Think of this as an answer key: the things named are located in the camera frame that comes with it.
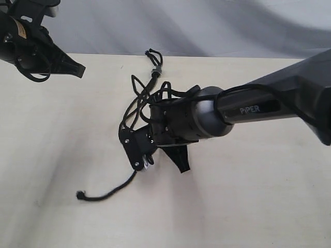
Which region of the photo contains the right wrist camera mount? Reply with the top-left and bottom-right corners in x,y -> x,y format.
118,125 -> 157,172

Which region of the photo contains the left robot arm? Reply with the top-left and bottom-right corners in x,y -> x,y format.
1,0 -> 85,83

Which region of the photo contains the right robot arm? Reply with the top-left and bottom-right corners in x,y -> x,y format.
148,51 -> 330,173

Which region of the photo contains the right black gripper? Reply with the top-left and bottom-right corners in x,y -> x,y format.
145,124 -> 199,173

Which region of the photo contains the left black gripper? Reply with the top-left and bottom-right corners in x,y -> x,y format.
5,23 -> 86,79

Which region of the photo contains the grey metal collar ring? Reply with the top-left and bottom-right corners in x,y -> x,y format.
151,66 -> 162,78

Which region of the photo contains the grey backdrop cloth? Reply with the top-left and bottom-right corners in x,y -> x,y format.
43,1 -> 330,58

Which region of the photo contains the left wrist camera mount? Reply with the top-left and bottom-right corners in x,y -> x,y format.
7,0 -> 61,25

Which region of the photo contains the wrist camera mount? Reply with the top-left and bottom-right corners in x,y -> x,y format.
118,125 -> 157,172
7,0 -> 61,25

